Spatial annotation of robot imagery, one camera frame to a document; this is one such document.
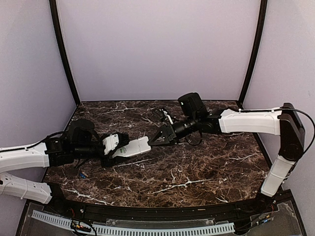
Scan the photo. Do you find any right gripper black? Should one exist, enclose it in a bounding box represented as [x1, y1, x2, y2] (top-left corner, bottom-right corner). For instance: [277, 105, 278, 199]
[147, 114, 198, 146]

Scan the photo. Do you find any white remote control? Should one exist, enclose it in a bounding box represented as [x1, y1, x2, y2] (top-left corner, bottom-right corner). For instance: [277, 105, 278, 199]
[113, 136, 152, 158]

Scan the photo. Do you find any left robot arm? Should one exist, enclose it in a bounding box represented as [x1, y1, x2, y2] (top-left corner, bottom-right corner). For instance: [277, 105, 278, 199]
[0, 119, 129, 214]

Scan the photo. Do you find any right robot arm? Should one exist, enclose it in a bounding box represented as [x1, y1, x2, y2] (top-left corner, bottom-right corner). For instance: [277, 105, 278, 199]
[148, 92, 308, 213]

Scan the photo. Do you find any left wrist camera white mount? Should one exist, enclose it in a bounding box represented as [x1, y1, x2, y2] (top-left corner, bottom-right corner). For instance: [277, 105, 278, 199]
[102, 132, 130, 155]

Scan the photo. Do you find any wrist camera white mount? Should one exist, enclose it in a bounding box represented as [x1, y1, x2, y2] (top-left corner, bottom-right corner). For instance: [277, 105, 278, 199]
[102, 132, 130, 155]
[152, 108, 174, 124]

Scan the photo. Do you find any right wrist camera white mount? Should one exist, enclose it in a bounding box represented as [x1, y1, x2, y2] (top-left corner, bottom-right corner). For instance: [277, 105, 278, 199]
[152, 108, 174, 124]

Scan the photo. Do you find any black front table rail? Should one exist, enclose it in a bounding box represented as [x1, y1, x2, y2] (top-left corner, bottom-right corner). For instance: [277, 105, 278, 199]
[27, 190, 293, 223]

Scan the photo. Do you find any white slotted cable duct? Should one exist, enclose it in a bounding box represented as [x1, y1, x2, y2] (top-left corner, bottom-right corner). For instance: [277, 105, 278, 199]
[31, 210, 235, 236]

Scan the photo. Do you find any left black frame post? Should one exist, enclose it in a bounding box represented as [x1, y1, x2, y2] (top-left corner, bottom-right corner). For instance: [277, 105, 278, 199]
[49, 0, 81, 107]

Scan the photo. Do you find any black frame post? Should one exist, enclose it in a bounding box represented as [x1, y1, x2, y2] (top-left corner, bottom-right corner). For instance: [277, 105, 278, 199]
[49, 0, 81, 107]
[237, 0, 268, 107]

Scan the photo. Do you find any right black frame post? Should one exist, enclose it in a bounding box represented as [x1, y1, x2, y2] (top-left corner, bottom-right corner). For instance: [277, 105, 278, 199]
[237, 0, 268, 107]

